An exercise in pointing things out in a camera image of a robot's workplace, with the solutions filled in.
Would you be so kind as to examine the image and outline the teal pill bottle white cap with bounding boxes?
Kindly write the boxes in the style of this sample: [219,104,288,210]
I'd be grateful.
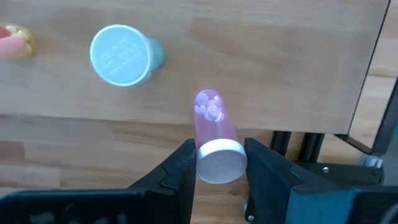
[89,24,165,88]

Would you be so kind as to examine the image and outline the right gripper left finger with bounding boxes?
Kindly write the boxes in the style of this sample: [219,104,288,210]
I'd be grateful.
[127,139,198,224]

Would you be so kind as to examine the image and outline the purple pill bottle white cap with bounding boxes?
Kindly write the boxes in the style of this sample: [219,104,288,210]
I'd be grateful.
[193,89,249,185]

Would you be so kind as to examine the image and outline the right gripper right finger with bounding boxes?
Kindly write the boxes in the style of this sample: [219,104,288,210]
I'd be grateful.
[244,138,305,224]

